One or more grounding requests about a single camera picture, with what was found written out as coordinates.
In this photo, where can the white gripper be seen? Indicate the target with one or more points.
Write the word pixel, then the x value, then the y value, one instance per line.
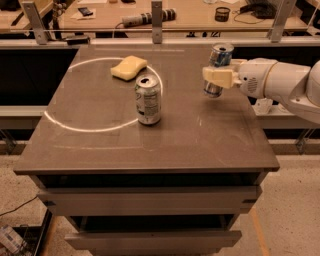
pixel 250 79

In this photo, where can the redbull can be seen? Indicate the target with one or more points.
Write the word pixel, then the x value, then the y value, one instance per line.
pixel 221 55

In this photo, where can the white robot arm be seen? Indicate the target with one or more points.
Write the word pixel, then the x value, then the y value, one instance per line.
pixel 296 87

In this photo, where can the green white 7up can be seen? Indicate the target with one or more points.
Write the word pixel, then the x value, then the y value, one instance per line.
pixel 148 99

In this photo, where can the black mesh cup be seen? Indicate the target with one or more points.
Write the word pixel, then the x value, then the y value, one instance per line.
pixel 222 14

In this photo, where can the yellow sponge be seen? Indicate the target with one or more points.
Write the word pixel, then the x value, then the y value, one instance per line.
pixel 128 68

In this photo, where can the black smartphone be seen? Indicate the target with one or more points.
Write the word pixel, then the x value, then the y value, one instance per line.
pixel 85 11

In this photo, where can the upper grey drawer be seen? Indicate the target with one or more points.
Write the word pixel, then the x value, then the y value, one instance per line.
pixel 150 201

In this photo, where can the grey drawer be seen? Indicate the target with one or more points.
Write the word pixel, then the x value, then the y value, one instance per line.
pixel 150 201
pixel 153 243

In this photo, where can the lower grey drawer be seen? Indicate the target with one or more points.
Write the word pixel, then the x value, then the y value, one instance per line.
pixel 153 243

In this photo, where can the black floor basket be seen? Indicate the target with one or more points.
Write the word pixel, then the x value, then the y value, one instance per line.
pixel 24 240

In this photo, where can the right metal bracket post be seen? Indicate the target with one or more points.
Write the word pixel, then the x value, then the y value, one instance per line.
pixel 284 10

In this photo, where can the metal bracket post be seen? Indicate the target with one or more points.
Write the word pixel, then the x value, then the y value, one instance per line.
pixel 284 10
pixel 35 20
pixel 156 10

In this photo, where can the middle metal bracket post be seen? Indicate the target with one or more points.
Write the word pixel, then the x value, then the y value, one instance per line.
pixel 156 10

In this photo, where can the left metal bracket post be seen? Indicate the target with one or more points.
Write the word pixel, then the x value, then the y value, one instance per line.
pixel 35 20

